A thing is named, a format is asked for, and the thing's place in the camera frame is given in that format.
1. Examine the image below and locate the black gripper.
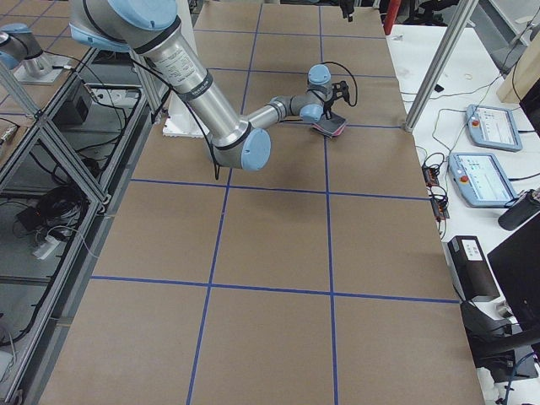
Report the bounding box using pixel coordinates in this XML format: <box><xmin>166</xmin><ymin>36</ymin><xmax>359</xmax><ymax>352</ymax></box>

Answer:
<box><xmin>339</xmin><ymin>0</ymin><xmax>354</xmax><ymax>20</ymax></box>
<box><xmin>323</xmin><ymin>99</ymin><xmax>334</xmax><ymax>120</ymax></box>

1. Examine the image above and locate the pink and grey towel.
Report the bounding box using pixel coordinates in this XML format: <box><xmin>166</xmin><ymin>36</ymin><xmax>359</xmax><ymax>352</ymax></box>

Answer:
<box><xmin>311</xmin><ymin>115</ymin><xmax>347</xmax><ymax>138</ymax></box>

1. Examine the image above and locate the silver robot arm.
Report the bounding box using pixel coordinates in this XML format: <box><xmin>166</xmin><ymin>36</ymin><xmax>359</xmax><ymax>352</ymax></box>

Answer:
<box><xmin>70</xmin><ymin>1</ymin><xmax>332</xmax><ymax>171</ymax></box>

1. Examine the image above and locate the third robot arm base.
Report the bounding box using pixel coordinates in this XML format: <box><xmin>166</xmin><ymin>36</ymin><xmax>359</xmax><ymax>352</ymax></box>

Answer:
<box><xmin>1</xmin><ymin>23</ymin><xmax>62</xmax><ymax>85</ymax></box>

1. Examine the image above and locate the near teach pendant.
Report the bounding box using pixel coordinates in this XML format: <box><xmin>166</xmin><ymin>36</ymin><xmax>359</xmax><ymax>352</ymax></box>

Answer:
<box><xmin>448</xmin><ymin>152</ymin><xmax>517</xmax><ymax>208</ymax></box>

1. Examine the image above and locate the teach pendant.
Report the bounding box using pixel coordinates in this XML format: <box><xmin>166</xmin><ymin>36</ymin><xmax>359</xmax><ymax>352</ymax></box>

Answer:
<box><xmin>448</xmin><ymin>152</ymin><xmax>517</xmax><ymax>208</ymax></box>
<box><xmin>466</xmin><ymin>105</ymin><xmax>522</xmax><ymax>152</ymax></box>

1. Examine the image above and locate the far teach pendant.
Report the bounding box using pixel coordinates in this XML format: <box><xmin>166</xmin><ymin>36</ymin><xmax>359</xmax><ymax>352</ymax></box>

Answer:
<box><xmin>466</xmin><ymin>105</ymin><xmax>522</xmax><ymax>152</ymax></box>

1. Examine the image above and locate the black box with label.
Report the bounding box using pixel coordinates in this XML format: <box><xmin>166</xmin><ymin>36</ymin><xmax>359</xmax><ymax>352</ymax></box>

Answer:
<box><xmin>447</xmin><ymin>235</ymin><xmax>500</xmax><ymax>302</ymax></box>

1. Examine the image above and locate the black water bottle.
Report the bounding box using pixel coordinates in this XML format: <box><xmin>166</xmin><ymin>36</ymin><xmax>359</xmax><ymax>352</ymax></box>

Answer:
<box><xmin>498</xmin><ymin>189</ymin><xmax>539</xmax><ymax>231</ymax></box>

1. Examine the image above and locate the black monitor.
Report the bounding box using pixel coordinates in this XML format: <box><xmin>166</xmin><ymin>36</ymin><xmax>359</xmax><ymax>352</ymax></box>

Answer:
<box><xmin>488</xmin><ymin>222</ymin><xmax>539</xmax><ymax>329</ymax></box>

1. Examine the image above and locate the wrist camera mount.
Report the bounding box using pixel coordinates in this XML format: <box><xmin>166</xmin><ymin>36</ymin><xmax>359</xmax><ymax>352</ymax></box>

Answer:
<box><xmin>332</xmin><ymin>80</ymin><xmax>350</xmax><ymax>104</ymax></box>

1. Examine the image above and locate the black camera cable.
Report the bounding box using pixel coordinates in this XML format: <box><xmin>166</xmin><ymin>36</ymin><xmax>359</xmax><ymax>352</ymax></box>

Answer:
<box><xmin>320</xmin><ymin>61</ymin><xmax>359</xmax><ymax>109</ymax></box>

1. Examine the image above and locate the aluminium frame post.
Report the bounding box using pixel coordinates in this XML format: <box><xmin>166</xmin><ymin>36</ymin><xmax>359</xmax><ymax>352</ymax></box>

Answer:
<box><xmin>402</xmin><ymin>0</ymin><xmax>478</xmax><ymax>132</ymax></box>

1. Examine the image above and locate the aluminium side frame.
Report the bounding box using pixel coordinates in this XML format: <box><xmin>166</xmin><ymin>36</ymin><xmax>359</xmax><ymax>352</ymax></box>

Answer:
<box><xmin>1</xmin><ymin>49</ymin><xmax>167</xmax><ymax>404</ymax></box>

